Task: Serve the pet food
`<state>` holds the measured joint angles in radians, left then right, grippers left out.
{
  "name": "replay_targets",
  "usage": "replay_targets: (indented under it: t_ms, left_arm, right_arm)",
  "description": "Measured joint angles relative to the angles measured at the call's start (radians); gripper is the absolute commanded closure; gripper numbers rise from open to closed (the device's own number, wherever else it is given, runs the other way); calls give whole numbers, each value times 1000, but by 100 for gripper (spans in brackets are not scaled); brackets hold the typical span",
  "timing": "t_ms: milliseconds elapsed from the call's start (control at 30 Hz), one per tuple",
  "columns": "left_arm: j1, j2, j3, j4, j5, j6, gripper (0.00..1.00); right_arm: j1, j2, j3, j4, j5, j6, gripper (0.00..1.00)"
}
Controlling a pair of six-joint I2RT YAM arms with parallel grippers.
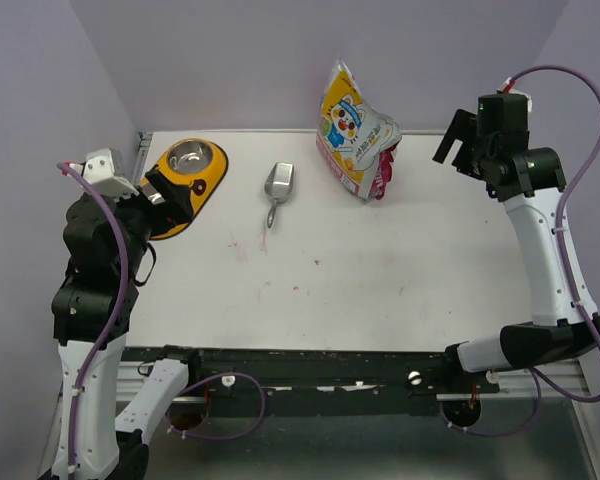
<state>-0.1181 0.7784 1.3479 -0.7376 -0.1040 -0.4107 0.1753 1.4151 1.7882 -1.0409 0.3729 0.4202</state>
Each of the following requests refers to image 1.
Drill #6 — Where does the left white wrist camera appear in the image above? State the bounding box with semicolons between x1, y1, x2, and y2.
82;148;138;200

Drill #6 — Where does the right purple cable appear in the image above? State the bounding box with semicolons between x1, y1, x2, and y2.
439;65;600;437

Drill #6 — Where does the purple cable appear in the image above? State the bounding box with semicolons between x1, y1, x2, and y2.
439;65;600;437
57;160;268;469

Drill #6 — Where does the yellow double pet bowl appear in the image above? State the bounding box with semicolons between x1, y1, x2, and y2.
138;138;229;241

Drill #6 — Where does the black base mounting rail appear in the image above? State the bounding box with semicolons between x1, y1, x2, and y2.
119;346;499;418

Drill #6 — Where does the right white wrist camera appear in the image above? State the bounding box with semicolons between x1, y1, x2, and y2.
497;77;533;113

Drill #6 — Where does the metal food scoop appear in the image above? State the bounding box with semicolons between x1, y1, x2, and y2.
264;162;295;229

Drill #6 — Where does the aluminium frame rail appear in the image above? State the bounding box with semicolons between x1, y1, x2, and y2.
132;132;153;181

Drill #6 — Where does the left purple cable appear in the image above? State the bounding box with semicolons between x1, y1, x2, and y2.
57;160;268;469

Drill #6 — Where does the pet food bag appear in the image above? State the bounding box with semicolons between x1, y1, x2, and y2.
316;58;402;201

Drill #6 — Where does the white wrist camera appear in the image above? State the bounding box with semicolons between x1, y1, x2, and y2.
82;148;138;200
497;77;533;113

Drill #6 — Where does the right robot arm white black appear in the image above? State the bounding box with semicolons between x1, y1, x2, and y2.
433;93;600;392

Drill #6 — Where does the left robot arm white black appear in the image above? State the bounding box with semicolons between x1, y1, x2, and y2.
44;164;202;479

